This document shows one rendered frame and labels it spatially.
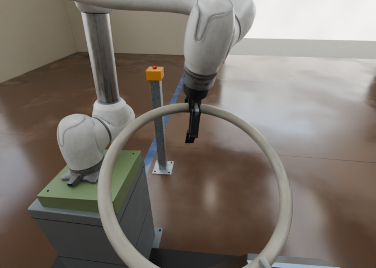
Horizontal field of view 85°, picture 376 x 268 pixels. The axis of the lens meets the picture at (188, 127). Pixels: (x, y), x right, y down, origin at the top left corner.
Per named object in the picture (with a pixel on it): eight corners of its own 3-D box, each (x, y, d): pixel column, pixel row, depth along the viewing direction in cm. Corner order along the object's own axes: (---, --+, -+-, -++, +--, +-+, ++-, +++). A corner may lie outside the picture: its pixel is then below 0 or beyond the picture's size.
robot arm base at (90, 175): (53, 187, 90) (48, 177, 88) (84, 156, 109) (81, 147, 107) (90, 191, 87) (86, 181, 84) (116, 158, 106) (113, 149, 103)
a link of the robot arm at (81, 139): (59, 165, 94) (40, 122, 84) (92, 144, 108) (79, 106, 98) (83, 175, 87) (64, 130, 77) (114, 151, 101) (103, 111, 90)
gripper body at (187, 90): (183, 70, 60) (180, 93, 67) (185, 91, 55) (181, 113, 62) (208, 72, 61) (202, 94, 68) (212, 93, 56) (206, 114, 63)
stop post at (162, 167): (173, 161, 231) (169, 64, 172) (170, 175, 214) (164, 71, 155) (156, 160, 232) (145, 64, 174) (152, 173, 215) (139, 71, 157)
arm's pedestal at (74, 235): (66, 295, 128) (5, 218, 85) (103, 221, 170) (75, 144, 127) (144, 308, 123) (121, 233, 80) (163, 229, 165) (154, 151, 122)
